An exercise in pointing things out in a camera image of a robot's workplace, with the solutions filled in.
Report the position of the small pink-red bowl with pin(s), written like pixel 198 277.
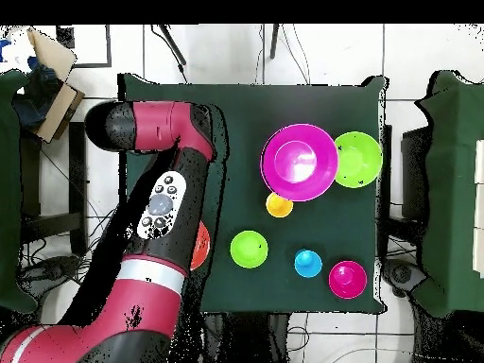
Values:
pixel 351 283

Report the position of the black grey floor stand base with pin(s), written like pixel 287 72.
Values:
pixel 56 268
pixel 401 274

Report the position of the dark green table cloth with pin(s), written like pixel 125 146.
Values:
pixel 302 106

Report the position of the black box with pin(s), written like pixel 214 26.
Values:
pixel 414 170

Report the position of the green cloth side table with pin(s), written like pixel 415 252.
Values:
pixel 453 189
pixel 7 189

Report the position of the small green bowl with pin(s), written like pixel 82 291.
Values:
pixel 248 249

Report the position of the black floor frame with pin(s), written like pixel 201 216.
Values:
pixel 109 45

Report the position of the cardboard box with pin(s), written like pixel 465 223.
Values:
pixel 49 53

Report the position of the large green bowl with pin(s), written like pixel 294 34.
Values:
pixel 361 160

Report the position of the orange bowl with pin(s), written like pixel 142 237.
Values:
pixel 202 245

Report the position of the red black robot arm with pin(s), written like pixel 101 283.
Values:
pixel 151 302

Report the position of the dark blue bag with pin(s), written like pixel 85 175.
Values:
pixel 34 102

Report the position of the black tripod leg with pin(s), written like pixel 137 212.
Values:
pixel 275 41
pixel 172 43

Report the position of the blue cup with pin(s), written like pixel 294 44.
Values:
pixel 308 264

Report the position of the orange-yellow cup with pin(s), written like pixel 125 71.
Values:
pixel 279 206

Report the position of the white drawer unit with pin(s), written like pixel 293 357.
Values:
pixel 480 208

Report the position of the black stool frame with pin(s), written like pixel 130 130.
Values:
pixel 77 181

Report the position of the large pink bowl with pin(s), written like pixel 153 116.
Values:
pixel 298 162

